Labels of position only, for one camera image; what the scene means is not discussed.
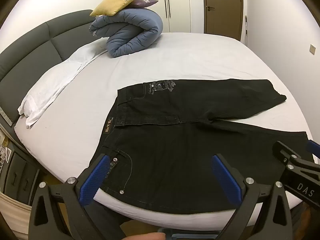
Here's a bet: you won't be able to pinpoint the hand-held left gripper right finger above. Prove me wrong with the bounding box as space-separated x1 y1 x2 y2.
211 153 293 240

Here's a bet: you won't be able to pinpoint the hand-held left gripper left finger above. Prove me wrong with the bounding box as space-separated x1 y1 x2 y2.
29 153 127 240

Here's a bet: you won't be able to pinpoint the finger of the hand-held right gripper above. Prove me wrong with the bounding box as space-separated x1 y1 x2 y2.
272 141 320 173
307 139 320 159

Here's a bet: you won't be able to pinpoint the black denim pants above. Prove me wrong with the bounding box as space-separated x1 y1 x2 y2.
86 79 315 216

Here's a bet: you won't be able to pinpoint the person's left hand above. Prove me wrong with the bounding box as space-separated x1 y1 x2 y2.
124 232 166 240

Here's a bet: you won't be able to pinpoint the dark nightstand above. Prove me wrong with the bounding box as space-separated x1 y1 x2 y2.
0 130 41 205

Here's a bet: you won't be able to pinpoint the folded white sheet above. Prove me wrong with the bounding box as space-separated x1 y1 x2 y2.
17 41 109 129

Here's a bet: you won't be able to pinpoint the bed with white sheet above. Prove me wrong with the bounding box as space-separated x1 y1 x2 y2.
14 31 316 230

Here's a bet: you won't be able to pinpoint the grey padded headboard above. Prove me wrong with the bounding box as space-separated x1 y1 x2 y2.
0 9 110 130

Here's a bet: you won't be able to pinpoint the rolled blue duvet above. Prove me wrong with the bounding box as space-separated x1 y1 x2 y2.
89 8 164 58

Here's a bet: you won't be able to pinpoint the brown door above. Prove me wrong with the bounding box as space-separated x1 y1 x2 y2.
202 0 244 41

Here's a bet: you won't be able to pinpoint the yellow patterned pillow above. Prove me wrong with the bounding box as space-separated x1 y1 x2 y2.
89 0 147 17

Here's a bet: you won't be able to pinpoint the purple patterned pillow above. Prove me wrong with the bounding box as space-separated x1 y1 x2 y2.
130 0 159 8

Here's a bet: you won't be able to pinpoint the white wire basket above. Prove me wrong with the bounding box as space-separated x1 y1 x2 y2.
0 145 12 164

